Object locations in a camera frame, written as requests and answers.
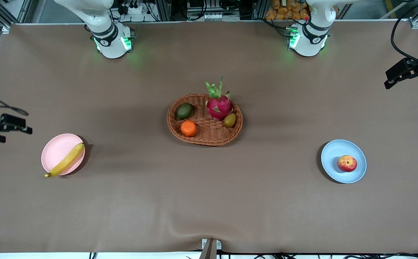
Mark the yellow banana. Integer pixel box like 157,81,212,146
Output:
44,142,85,178

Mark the red yellow apple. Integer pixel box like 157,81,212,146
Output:
337,155,358,172

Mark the pink plate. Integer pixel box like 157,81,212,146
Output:
41,133,86,176

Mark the light blue plate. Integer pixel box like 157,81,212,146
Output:
321,139,367,184

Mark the bag of orange fruits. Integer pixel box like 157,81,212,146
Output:
265,0,310,21

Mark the brown table cloth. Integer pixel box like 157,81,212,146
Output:
0,20,418,254

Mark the white power strip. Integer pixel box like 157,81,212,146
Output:
110,3,149,22

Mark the dark green avocado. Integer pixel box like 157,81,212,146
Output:
176,103,195,120

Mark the orange fruit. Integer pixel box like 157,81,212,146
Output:
181,121,198,137

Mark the pink dragon fruit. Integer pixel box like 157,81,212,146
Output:
205,76,234,121

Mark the brown wicker basket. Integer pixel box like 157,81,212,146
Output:
167,94,243,146

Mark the white terminal block strip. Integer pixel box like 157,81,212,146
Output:
187,13,241,21

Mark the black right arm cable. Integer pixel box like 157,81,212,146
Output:
0,88,30,116

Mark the metal bracket at table edge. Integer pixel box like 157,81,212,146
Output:
200,238,222,259

